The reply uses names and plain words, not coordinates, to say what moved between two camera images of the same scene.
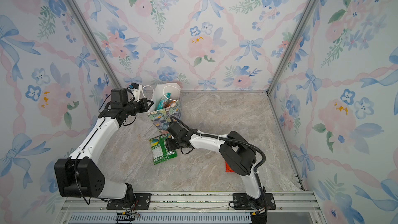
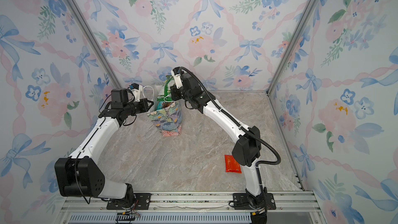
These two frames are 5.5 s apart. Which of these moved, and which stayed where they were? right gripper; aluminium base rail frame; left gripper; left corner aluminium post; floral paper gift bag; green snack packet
Moved: green snack packet; right gripper
Stayed: left corner aluminium post; left gripper; aluminium base rail frame; floral paper gift bag
